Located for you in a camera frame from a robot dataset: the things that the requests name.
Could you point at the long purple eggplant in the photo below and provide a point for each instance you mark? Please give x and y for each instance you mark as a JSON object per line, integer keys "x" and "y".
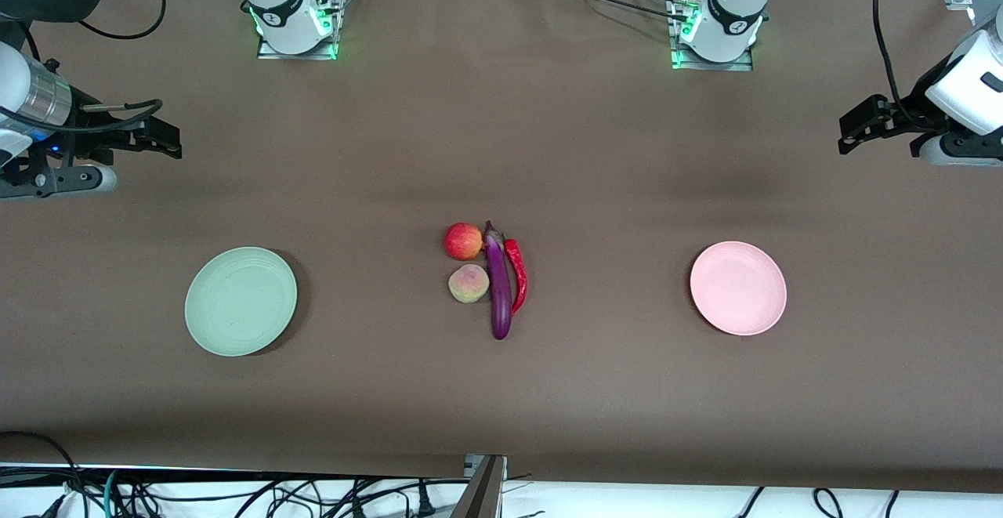
{"x": 499, "y": 291}

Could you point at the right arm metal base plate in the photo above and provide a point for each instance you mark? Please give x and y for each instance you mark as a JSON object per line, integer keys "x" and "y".
{"x": 270, "y": 54}

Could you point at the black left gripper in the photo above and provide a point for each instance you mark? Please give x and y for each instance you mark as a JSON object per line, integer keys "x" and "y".
{"x": 911, "y": 113}

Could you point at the red chili pepper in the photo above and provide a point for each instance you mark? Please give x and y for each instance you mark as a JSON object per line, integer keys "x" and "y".
{"x": 519, "y": 275}

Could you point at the large table cover cloth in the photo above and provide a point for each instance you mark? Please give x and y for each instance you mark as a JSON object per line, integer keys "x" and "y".
{"x": 501, "y": 110}

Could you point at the aluminium profile post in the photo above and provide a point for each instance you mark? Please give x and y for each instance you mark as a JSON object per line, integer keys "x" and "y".
{"x": 482, "y": 490}

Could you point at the red apple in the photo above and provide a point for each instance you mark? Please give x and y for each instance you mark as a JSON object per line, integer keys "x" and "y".
{"x": 463, "y": 241}

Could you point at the pink round plate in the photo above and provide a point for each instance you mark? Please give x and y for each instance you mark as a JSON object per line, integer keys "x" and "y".
{"x": 738, "y": 288}

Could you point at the pale green round plate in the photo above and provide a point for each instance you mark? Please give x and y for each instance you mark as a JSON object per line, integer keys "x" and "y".
{"x": 240, "y": 301}

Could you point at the green pink peach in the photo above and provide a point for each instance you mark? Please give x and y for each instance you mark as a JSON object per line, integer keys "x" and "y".
{"x": 468, "y": 284}

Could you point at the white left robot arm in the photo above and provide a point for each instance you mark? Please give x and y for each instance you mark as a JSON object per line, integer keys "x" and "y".
{"x": 733, "y": 1}

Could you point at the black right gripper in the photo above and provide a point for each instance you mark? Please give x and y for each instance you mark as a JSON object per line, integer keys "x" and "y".
{"x": 88, "y": 139}

